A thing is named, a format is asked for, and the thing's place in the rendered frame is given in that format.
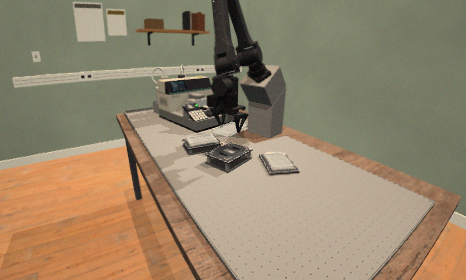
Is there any white well plate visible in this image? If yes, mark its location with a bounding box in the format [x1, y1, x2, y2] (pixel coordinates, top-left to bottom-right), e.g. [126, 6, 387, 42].
[211, 122, 248, 138]
[186, 134, 218, 146]
[264, 152, 294, 170]

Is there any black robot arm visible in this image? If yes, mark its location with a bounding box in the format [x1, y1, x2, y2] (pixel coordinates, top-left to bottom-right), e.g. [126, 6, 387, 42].
[207, 0, 272, 113]

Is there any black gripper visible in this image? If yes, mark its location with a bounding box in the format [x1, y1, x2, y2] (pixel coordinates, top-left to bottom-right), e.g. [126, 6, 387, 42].
[212, 92, 249, 133]

